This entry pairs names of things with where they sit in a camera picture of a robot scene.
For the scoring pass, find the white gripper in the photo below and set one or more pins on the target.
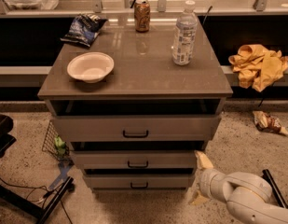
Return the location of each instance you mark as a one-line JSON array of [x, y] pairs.
[[206, 181]]

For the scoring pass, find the grey bottom drawer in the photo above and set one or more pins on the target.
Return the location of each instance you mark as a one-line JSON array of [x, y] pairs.
[[139, 181]]

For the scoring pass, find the grey drawer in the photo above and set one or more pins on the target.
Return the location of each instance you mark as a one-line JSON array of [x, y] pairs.
[[139, 181], [136, 128], [147, 159]]

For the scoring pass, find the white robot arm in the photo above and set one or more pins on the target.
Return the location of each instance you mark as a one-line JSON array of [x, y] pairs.
[[245, 195]]

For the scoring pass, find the grey top drawer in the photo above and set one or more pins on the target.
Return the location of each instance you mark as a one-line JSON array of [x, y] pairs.
[[136, 128]]

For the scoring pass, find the grey drawer cabinet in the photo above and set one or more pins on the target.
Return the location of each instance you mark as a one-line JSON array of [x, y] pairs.
[[144, 82]]

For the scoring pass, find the grey middle drawer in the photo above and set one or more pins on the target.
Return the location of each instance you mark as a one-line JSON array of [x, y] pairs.
[[147, 159]]

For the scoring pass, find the black bar right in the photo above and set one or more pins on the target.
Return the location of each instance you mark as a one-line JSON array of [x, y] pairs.
[[276, 192]]

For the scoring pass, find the brown snack wrapper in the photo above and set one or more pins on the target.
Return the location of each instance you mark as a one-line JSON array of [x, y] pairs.
[[267, 123]]

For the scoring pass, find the yellow cloth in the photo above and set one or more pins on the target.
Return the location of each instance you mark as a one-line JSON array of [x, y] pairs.
[[257, 66]]

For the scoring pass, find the clear plastic water bottle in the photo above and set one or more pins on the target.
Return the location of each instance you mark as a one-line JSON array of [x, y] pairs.
[[184, 35]]

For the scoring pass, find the green object in basket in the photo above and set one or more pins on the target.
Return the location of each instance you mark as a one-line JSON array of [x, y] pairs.
[[59, 145]]

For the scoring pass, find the white paper bowl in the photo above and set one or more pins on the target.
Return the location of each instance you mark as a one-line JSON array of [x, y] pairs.
[[90, 67]]

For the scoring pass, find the black stand leg left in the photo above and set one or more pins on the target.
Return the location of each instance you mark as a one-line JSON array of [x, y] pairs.
[[41, 214]]

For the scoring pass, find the orange soda can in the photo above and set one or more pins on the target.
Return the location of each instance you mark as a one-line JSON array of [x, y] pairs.
[[142, 15]]

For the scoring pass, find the blue chip bag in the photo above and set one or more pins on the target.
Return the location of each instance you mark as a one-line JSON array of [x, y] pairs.
[[84, 29]]

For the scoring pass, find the black chair base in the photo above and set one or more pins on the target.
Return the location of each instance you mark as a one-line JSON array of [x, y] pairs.
[[6, 140]]

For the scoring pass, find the wire mesh basket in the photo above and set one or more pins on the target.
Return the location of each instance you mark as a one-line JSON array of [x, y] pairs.
[[48, 144]]

